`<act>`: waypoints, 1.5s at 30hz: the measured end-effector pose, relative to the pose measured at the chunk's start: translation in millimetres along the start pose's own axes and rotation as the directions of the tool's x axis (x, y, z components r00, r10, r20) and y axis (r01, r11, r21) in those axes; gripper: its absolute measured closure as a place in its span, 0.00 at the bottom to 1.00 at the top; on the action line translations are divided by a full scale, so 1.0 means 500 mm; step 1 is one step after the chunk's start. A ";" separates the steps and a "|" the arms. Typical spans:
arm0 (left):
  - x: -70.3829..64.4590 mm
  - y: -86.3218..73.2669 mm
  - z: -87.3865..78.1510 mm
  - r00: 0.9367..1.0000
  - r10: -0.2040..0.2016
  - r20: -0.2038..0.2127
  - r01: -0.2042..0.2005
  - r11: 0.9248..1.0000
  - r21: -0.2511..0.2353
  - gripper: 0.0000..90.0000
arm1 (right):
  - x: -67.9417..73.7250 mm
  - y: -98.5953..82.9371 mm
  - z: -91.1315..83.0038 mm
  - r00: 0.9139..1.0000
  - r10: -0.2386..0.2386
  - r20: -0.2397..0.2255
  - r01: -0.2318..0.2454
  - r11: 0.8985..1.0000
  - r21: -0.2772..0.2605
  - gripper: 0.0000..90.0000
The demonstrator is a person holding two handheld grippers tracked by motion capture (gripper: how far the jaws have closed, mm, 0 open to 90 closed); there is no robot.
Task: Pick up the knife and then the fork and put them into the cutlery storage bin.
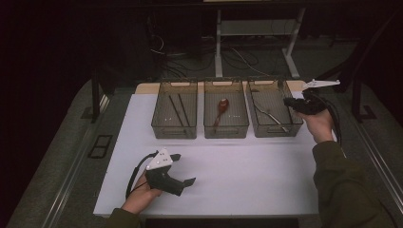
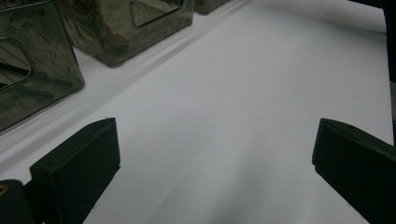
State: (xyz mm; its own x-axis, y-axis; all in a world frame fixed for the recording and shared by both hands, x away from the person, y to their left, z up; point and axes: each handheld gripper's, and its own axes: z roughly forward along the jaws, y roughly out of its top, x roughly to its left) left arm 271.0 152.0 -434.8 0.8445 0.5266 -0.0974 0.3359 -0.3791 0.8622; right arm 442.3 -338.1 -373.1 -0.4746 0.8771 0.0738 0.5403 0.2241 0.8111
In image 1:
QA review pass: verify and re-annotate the tangle of floor cables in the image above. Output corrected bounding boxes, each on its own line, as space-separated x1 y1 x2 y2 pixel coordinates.
146 15 270 79

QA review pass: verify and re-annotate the person's left hand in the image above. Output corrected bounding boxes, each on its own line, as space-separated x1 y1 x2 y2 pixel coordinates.
122 172 164 216

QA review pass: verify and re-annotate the brown wooden spoon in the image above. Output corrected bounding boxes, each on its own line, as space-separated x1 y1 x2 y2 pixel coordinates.
212 98 230 128

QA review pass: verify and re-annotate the black chopstick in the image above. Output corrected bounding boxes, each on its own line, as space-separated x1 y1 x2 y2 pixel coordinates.
177 93 191 128
168 94 185 128

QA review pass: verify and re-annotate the right hand-held gripper cable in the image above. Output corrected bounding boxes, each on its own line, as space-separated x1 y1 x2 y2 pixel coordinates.
312 90 344 147

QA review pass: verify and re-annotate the clear brown plastic bin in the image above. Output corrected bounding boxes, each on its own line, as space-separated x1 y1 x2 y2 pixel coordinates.
245 77 304 139
151 79 199 140
202 79 250 140

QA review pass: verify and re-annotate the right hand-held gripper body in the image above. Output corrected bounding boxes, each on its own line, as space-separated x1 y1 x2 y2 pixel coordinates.
293 79 341 116

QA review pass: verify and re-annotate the black metal stand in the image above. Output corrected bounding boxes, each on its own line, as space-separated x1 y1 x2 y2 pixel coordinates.
351 75 378 124

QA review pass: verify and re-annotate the white metal stand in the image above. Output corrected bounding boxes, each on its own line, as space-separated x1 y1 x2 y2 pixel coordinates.
214 8 307 80

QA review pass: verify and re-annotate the left hand-held gripper cable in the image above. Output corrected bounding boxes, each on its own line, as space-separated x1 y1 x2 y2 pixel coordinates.
125 151 159 200

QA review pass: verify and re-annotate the white table board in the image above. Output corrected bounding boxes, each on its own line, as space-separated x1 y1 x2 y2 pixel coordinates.
93 90 338 219

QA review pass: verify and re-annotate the metal fork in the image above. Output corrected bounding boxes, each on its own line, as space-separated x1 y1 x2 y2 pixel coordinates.
252 101 290 133

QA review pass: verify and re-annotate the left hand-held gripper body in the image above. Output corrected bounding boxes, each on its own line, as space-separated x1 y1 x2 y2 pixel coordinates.
144 147 186 197

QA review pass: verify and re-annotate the hand-held gripper cable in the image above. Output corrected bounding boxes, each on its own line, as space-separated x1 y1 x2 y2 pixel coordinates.
312 90 344 147
125 151 159 200

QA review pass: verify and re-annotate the person's right hand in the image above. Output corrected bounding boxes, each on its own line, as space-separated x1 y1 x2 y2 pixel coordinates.
300 108 336 144

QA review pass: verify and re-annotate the wooden table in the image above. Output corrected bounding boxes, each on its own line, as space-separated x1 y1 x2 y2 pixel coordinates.
135 80 310 95

